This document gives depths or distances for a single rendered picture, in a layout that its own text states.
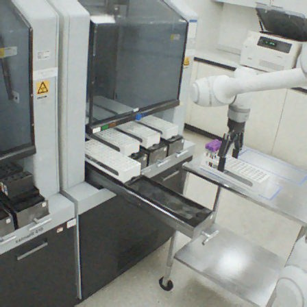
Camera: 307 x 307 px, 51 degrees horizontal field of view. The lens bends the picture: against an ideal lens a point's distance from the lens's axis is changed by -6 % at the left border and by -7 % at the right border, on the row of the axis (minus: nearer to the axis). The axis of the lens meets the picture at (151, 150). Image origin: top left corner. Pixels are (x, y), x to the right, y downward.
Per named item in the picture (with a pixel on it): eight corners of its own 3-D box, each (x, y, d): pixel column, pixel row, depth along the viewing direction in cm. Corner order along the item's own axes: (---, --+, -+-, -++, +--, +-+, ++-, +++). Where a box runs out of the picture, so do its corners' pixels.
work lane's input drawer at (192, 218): (67, 168, 156) (67, 151, 152) (90, 160, 165) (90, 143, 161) (201, 249, 116) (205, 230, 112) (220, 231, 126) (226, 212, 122)
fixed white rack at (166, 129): (124, 123, 192) (125, 113, 190) (136, 119, 200) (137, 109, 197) (166, 142, 176) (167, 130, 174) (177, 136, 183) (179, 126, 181)
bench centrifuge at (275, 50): (237, 64, 337) (247, 2, 309) (262, 61, 381) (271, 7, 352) (288, 79, 306) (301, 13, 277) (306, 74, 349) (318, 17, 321)
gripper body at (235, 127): (240, 123, 133) (235, 145, 137) (249, 119, 138) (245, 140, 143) (224, 117, 137) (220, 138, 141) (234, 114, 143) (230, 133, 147)
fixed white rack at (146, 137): (103, 130, 181) (104, 119, 179) (117, 125, 189) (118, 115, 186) (146, 150, 165) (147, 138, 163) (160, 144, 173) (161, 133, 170)
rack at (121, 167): (75, 157, 152) (75, 144, 149) (92, 151, 159) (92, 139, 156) (123, 185, 136) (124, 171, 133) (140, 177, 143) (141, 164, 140)
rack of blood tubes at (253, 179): (199, 166, 152) (201, 154, 150) (211, 160, 159) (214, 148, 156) (256, 196, 135) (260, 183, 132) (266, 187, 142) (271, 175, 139)
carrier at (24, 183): (31, 186, 125) (30, 172, 122) (34, 188, 124) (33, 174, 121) (5, 197, 117) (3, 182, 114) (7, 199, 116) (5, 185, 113)
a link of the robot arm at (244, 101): (240, 100, 142) (216, 101, 136) (247, 64, 135) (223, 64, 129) (258, 109, 133) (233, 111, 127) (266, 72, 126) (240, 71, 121)
